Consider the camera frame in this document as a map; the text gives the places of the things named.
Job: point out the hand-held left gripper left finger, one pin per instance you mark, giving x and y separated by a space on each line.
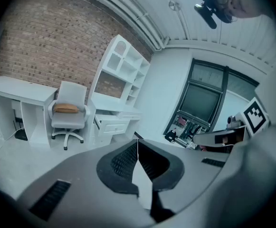
85 174

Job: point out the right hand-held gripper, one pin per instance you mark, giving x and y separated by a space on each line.
255 114

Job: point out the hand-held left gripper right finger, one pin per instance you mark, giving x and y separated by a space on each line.
194 165

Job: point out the white drawer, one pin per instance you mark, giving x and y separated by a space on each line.
114 127

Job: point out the black shoulder bag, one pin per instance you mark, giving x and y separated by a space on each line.
171 136

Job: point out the white shelf cabinet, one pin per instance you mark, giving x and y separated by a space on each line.
128 65

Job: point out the dark framed window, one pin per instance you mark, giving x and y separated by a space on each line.
199 98

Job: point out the white office chair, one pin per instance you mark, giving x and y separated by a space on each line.
69 122

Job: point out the person's white shirt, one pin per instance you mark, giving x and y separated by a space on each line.
259 174

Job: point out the orange cushion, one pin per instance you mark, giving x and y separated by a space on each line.
65 108

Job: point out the black router box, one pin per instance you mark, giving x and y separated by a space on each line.
21 135

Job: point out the white ceiling pipes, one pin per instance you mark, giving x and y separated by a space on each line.
137 18

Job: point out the person's face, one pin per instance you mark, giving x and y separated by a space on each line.
242 1

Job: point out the black head camera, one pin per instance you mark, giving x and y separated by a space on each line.
206 14

